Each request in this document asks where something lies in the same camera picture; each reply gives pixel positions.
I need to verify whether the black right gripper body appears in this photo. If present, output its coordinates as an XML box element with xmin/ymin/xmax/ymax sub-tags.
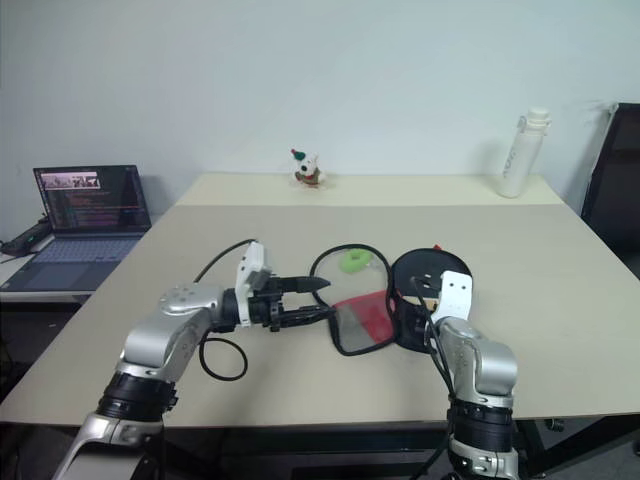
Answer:
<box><xmin>399</xmin><ymin>300</ymin><xmax>437</xmax><ymax>352</ymax></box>

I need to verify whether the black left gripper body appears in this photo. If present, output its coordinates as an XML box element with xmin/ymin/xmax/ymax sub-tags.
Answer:
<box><xmin>247</xmin><ymin>273</ymin><xmax>288</xmax><ymax>334</ymax></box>

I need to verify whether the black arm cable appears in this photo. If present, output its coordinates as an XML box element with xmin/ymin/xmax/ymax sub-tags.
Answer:
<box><xmin>408</xmin><ymin>275</ymin><xmax>459</xmax><ymax>480</ymax></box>
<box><xmin>193</xmin><ymin>238</ymin><xmax>261</xmax><ymax>383</ymax></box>

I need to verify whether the black office chair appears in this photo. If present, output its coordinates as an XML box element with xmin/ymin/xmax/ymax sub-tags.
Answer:
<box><xmin>579</xmin><ymin>101</ymin><xmax>640</xmax><ymax>282</ymax></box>

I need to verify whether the lime green ring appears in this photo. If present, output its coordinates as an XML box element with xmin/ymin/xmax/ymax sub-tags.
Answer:
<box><xmin>338</xmin><ymin>247</ymin><xmax>374</xmax><ymax>274</ymax></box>

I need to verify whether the black mesh paddle case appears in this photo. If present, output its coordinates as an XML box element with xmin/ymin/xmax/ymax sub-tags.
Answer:
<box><xmin>310</xmin><ymin>242</ymin><xmax>476</xmax><ymax>358</ymax></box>

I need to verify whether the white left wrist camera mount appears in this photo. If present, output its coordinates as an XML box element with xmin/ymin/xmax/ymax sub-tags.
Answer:
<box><xmin>234</xmin><ymin>241</ymin><xmax>269</xmax><ymax>329</ymax></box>

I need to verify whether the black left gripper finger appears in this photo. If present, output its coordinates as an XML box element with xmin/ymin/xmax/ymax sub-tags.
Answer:
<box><xmin>279</xmin><ymin>305</ymin><xmax>338</xmax><ymax>330</ymax></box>
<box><xmin>279</xmin><ymin>273</ymin><xmax>333</xmax><ymax>295</ymax></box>

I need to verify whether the black table leg frame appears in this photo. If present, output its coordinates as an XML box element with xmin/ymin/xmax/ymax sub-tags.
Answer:
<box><xmin>514</xmin><ymin>413</ymin><xmax>640</xmax><ymax>479</ymax></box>

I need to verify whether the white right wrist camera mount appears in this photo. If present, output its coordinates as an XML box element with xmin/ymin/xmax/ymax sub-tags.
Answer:
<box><xmin>430</xmin><ymin>269</ymin><xmax>475</xmax><ymax>324</ymax></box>

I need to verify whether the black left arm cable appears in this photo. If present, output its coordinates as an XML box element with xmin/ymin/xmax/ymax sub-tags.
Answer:
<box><xmin>193</xmin><ymin>238</ymin><xmax>261</xmax><ymax>383</ymax></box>

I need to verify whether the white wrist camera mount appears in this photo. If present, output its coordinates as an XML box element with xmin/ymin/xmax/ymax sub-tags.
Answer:
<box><xmin>234</xmin><ymin>241</ymin><xmax>269</xmax><ymax>329</ymax></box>
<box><xmin>430</xmin><ymin>269</ymin><xmax>475</xmax><ymax>324</ymax></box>

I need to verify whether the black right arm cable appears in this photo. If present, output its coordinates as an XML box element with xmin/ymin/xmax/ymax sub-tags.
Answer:
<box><xmin>408</xmin><ymin>275</ymin><xmax>459</xmax><ymax>480</ymax></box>

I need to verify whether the white water bottle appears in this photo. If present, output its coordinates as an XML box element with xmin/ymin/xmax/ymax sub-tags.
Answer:
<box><xmin>495</xmin><ymin>105</ymin><xmax>553</xmax><ymax>199</ymax></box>

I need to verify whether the open grey laptop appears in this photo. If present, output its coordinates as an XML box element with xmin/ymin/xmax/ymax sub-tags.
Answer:
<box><xmin>0</xmin><ymin>164</ymin><xmax>153</xmax><ymax>293</ymax></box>

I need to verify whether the white plush dog toy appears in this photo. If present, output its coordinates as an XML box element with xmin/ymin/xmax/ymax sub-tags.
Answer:
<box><xmin>288</xmin><ymin>146</ymin><xmax>329</xmax><ymax>191</ymax></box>

